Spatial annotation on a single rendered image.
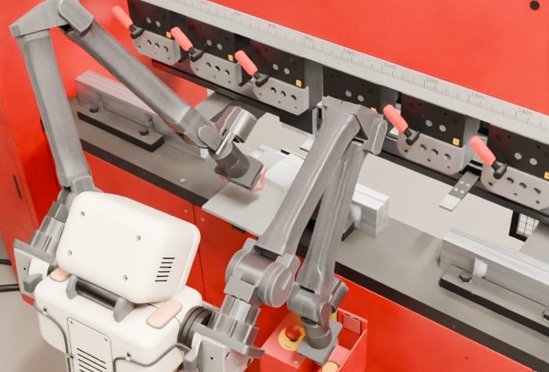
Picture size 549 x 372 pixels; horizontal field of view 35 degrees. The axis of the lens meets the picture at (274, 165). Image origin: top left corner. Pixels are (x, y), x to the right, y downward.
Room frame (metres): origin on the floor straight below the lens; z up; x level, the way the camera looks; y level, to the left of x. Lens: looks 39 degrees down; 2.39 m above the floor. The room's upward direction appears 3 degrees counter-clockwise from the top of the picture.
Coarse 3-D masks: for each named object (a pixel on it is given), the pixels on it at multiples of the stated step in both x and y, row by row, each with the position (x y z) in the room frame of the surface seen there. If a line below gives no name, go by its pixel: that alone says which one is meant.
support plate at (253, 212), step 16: (272, 160) 1.71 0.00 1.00; (224, 192) 1.59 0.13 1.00; (240, 192) 1.59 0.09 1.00; (256, 192) 1.59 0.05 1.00; (272, 192) 1.58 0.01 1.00; (208, 208) 1.54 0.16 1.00; (224, 208) 1.53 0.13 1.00; (240, 208) 1.53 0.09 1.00; (256, 208) 1.53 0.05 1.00; (272, 208) 1.52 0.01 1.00; (240, 224) 1.48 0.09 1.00; (256, 224) 1.47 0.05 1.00
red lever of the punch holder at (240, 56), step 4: (236, 52) 1.73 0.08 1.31; (240, 52) 1.72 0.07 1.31; (236, 56) 1.72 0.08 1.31; (240, 56) 1.71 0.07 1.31; (244, 56) 1.72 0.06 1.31; (240, 60) 1.71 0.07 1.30; (244, 60) 1.71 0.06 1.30; (248, 60) 1.71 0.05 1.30; (240, 64) 1.71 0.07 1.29; (244, 64) 1.70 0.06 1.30; (248, 64) 1.70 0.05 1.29; (252, 64) 1.71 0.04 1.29; (244, 68) 1.70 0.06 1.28; (248, 68) 1.70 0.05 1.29; (252, 68) 1.70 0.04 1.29; (256, 68) 1.70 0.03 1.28; (248, 72) 1.70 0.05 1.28; (252, 72) 1.69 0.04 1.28; (256, 72) 1.70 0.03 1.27; (256, 76) 1.69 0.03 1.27; (260, 76) 1.69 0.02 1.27; (264, 76) 1.69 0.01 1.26; (268, 76) 1.70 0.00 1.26; (260, 80) 1.68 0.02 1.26; (264, 80) 1.68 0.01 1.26; (256, 84) 1.68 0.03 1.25; (260, 84) 1.67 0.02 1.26
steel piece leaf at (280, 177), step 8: (272, 168) 1.67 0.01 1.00; (280, 168) 1.67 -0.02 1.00; (288, 168) 1.67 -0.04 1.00; (296, 168) 1.67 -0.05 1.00; (272, 176) 1.64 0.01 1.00; (280, 176) 1.64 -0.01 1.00; (288, 176) 1.64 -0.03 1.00; (272, 184) 1.60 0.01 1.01; (280, 184) 1.61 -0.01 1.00; (288, 184) 1.61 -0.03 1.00
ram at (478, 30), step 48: (144, 0) 1.95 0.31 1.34; (240, 0) 1.75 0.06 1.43; (288, 0) 1.67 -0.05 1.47; (336, 0) 1.60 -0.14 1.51; (384, 0) 1.53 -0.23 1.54; (432, 0) 1.46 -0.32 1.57; (480, 0) 1.40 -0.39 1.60; (528, 0) 1.35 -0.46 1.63; (288, 48) 1.67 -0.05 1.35; (384, 48) 1.52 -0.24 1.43; (432, 48) 1.46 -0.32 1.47; (480, 48) 1.40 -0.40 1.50; (528, 48) 1.34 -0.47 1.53; (432, 96) 1.45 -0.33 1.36; (528, 96) 1.33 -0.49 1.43
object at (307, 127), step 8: (280, 112) 1.73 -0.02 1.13; (288, 112) 1.72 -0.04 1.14; (304, 112) 1.69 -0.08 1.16; (312, 112) 1.67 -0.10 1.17; (280, 120) 1.73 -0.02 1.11; (288, 120) 1.72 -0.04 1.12; (296, 120) 1.70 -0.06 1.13; (304, 120) 1.69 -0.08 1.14; (312, 120) 1.67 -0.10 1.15; (288, 128) 1.73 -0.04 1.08; (296, 128) 1.71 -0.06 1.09; (304, 128) 1.69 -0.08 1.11; (312, 128) 1.67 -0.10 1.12; (312, 136) 1.68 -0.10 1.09
